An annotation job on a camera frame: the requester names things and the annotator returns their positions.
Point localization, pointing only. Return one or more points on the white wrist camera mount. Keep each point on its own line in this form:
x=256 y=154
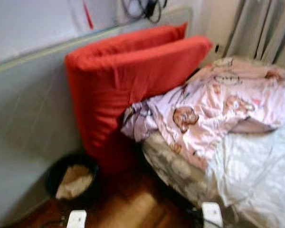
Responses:
x=77 y=219
x=212 y=216

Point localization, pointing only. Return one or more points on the small black wall socket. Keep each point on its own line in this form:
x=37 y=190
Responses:
x=217 y=48

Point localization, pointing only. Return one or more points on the beige crumpled paper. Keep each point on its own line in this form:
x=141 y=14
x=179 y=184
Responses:
x=76 y=183

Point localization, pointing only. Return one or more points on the large red cushion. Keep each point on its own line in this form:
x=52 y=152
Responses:
x=118 y=90

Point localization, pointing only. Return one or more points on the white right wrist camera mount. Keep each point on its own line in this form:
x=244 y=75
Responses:
x=212 y=216

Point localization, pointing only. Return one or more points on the black round waste bin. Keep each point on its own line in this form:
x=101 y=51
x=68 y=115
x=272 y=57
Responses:
x=54 y=175

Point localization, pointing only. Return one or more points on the bed with grey floral sheet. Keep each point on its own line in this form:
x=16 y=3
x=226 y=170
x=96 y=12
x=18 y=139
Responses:
x=261 y=175

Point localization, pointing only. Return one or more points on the pale grey leaning mattress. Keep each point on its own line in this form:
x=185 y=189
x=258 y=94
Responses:
x=28 y=118

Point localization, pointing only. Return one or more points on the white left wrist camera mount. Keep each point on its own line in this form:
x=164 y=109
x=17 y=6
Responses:
x=77 y=219

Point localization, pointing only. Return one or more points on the grey pleated curtain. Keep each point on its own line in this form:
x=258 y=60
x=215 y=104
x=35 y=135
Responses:
x=261 y=33

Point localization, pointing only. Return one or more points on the slim red cushion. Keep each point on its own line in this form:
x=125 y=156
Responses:
x=133 y=40

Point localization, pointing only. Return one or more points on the pink cartoon bear blanket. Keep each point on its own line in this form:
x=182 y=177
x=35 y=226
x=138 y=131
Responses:
x=213 y=104

